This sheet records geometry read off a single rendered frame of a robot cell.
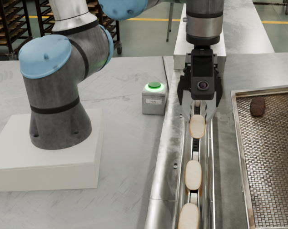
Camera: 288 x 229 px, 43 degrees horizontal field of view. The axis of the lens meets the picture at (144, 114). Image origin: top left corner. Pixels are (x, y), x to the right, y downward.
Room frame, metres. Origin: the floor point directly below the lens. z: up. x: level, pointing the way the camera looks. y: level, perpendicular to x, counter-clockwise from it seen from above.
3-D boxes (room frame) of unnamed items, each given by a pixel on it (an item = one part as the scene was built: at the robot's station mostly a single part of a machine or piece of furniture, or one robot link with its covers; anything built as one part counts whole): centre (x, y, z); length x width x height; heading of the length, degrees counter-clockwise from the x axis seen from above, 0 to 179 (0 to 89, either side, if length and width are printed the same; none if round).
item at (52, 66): (0.76, 0.21, 1.05); 0.13 x 0.12 x 0.14; 153
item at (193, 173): (0.62, -0.11, 0.86); 0.10 x 0.04 x 0.01; 171
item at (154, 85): (0.97, -0.03, 0.90); 0.04 x 0.04 x 0.02
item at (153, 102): (0.97, -0.04, 0.84); 0.08 x 0.08 x 0.11; 81
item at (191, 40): (0.74, -0.13, 1.08); 0.09 x 0.08 x 0.12; 171
